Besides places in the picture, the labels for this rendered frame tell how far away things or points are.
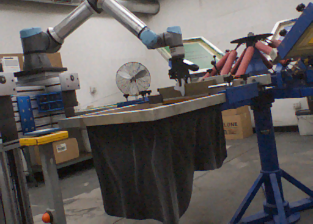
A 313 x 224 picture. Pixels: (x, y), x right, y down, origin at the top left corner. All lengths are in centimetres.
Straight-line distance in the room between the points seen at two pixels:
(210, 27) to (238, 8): 64
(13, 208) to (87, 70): 456
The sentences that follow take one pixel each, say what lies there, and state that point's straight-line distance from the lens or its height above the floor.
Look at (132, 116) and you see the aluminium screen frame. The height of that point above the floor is 97.
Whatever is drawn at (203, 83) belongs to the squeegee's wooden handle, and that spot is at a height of 104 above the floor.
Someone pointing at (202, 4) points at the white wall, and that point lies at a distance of 668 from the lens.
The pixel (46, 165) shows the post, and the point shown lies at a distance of 132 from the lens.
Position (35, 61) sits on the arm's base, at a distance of 186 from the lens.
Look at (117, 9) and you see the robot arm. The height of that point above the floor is 147.
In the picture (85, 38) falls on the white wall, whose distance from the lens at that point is 625.
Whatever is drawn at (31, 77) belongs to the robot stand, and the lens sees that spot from 187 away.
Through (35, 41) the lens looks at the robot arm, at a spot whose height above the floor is 140.
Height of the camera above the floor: 105
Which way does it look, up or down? 3 degrees down
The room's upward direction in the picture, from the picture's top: 9 degrees counter-clockwise
